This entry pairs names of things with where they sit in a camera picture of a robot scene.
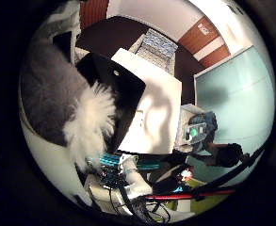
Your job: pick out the grey plush bunny toy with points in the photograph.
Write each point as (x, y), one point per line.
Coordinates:
(49, 94)

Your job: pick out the teal rack under table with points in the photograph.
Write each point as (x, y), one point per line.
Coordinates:
(110, 160)

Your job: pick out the red tube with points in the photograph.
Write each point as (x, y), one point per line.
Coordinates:
(191, 196)

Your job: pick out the device with green screen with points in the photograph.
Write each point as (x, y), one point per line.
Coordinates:
(194, 132)

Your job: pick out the blue patterned cloth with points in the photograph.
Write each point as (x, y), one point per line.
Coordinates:
(209, 121)

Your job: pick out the person in dark clothes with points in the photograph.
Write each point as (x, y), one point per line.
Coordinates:
(228, 155)

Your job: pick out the blue patterned rug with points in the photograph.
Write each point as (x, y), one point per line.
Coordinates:
(158, 47)

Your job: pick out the brown wooden door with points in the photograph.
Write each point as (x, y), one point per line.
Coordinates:
(194, 39)

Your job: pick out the white door sign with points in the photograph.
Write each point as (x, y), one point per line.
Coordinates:
(203, 29)

